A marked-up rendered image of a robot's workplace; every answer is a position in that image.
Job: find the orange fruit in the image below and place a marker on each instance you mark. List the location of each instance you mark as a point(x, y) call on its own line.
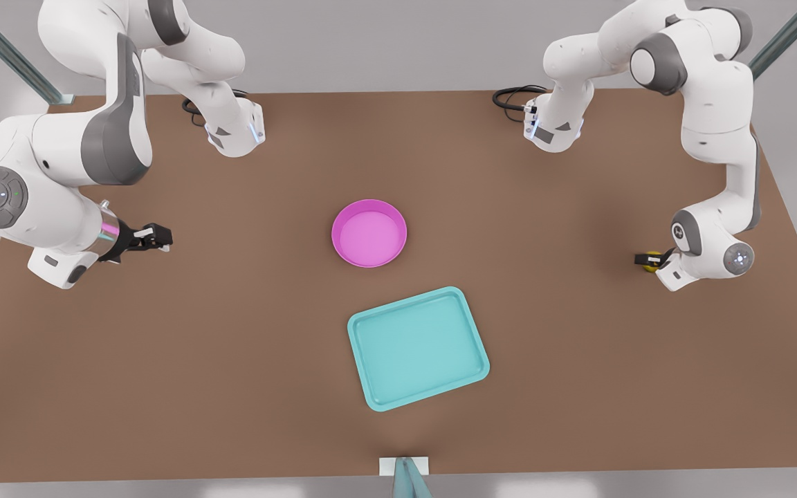
point(652, 263)

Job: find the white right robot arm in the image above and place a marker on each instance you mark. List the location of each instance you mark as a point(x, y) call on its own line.
point(59, 145)

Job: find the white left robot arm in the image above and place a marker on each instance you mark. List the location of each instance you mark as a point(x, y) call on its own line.
point(710, 104)

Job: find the pink round plate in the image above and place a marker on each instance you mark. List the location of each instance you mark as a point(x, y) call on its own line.
point(369, 235)

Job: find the teal rectangular tray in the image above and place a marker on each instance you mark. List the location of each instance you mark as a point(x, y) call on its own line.
point(418, 349)

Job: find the silver frame post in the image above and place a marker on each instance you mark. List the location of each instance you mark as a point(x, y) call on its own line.
point(409, 481)
point(7, 52)
point(786, 38)

